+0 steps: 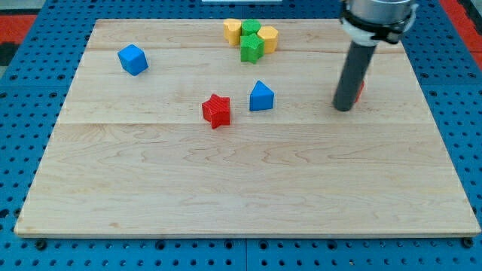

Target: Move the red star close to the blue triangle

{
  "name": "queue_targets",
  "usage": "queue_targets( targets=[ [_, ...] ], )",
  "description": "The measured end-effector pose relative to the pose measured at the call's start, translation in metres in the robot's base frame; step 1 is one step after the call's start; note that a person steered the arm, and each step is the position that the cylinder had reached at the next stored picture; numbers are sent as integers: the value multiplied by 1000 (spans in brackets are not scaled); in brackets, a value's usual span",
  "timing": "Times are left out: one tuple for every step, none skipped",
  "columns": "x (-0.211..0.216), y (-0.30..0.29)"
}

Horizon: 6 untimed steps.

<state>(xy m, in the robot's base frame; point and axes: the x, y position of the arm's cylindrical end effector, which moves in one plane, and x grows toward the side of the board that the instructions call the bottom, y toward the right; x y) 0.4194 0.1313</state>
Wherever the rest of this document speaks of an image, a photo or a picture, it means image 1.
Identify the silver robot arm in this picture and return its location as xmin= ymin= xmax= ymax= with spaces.
xmin=340 ymin=0 xmax=419 ymax=47

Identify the green round block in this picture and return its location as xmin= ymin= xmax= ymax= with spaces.
xmin=241 ymin=19 xmax=261 ymax=36

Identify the red star block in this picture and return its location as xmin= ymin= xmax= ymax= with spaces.
xmin=202 ymin=94 xmax=230 ymax=129

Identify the yellow heart block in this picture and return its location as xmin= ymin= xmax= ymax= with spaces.
xmin=223 ymin=18 xmax=242 ymax=46

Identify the red block behind rod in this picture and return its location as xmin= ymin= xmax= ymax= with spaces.
xmin=355 ymin=81 xmax=365 ymax=103

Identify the light wooden board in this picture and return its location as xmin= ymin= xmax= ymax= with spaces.
xmin=14 ymin=19 xmax=480 ymax=239

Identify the yellow hexagon block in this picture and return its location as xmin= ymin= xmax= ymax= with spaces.
xmin=257 ymin=26 xmax=279 ymax=53

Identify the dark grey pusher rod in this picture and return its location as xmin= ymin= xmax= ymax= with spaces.
xmin=332 ymin=41 xmax=376 ymax=111

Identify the blue cube block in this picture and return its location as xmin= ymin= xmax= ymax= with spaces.
xmin=117 ymin=44 xmax=148 ymax=76

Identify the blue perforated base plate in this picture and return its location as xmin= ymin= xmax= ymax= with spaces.
xmin=1 ymin=0 xmax=481 ymax=270

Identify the blue triangle block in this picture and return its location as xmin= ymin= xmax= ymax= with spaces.
xmin=249 ymin=81 xmax=275 ymax=111

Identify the green star block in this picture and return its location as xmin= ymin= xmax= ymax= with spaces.
xmin=240 ymin=33 xmax=264 ymax=64

